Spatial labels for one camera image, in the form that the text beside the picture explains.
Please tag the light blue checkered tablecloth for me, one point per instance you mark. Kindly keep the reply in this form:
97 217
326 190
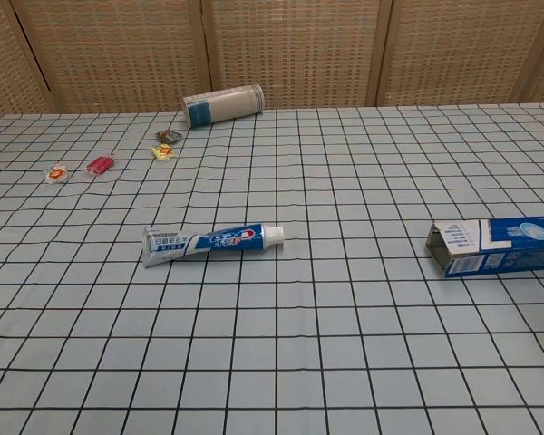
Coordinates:
272 317

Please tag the yellow wrapped candy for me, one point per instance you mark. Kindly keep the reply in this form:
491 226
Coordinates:
164 151

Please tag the white canister with blue label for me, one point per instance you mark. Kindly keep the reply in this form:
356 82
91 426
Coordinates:
226 106

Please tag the blue white toothpaste tube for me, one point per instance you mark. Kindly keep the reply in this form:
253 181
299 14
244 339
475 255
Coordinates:
217 241

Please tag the red wrapped candy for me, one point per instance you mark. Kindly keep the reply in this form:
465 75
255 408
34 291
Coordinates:
100 164

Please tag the white orange wrapped candy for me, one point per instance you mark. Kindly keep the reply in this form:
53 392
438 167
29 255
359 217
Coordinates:
56 173

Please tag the brown wrapped candy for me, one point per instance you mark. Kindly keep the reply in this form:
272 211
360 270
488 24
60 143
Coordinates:
168 135

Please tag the blue toothpaste carton box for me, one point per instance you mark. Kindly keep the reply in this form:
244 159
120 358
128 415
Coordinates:
494 251

